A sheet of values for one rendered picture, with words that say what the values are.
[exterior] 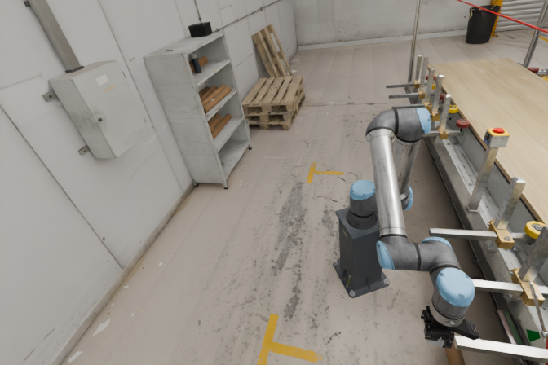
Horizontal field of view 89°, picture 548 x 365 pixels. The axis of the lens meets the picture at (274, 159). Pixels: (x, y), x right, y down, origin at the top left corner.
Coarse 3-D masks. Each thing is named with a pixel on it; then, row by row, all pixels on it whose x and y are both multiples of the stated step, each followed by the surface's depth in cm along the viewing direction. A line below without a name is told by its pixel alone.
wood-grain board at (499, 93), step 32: (448, 64) 299; (480, 64) 285; (512, 64) 272; (480, 96) 228; (512, 96) 220; (544, 96) 213; (480, 128) 190; (512, 128) 185; (544, 128) 179; (512, 160) 159; (544, 160) 155; (544, 192) 136
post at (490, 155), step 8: (488, 152) 135; (496, 152) 134; (488, 160) 137; (480, 168) 144; (488, 168) 140; (480, 176) 144; (488, 176) 142; (480, 184) 146; (472, 192) 153; (480, 192) 149; (472, 200) 153; (472, 208) 155
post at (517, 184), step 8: (512, 184) 116; (520, 184) 113; (512, 192) 116; (520, 192) 115; (504, 200) 122; (512, 200) 118; (504, 208) 122; (512, 208) 120; (504, 216) 123; (496, 224) 129; (504, 224) 126; (488, 240) 135; (496, 248) 135
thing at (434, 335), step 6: (426, 306) 90; (426, 312) 90; (426, 318) 91; (432, 318) 87; (426, 324) 91; (432, 324) 89; (438, 324) 89; (426, 330) 90; (432, 330) 89; (438, 330) 89; (444, 330) 89; (450, 330) 88; (426, 336) 91; (432, 336) 90; (438, 336) 90; (444, 336) 90; (450, 336) 88
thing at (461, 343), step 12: (456, 336) 96; (456, 348) 95; (468, 348) 93; (480, 348) 92; (492, 348) 91; (504, 348) 91; (516, 348) 90; (528, 348) 90; (540, 348) 90; (540, 360) 88
